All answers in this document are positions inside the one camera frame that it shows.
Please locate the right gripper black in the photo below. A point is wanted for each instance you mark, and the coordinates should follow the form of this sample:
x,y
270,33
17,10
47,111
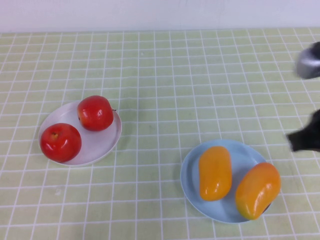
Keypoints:
x,y
315,132

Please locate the orange mango with reddish end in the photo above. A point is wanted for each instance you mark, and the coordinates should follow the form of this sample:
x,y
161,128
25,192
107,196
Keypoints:
x,y
257,192

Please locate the yellow-orange mango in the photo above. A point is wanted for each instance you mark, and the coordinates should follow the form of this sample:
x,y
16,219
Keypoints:
x,y
215,175

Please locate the red apple with long stem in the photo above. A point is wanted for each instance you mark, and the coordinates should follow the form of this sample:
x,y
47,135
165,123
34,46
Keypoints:
x,y
95,113

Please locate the red apple with short stem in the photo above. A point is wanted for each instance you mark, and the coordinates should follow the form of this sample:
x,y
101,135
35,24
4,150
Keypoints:
x,y
60,145

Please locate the light blue round plate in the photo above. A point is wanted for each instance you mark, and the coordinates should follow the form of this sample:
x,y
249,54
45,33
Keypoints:
x,y
240,155

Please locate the white round plate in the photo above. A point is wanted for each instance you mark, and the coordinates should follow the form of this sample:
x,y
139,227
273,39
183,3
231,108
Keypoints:
x,y
100,142

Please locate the green checkered tablecloth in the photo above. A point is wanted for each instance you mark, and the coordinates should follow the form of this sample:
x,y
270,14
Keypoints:
x,y
175,87

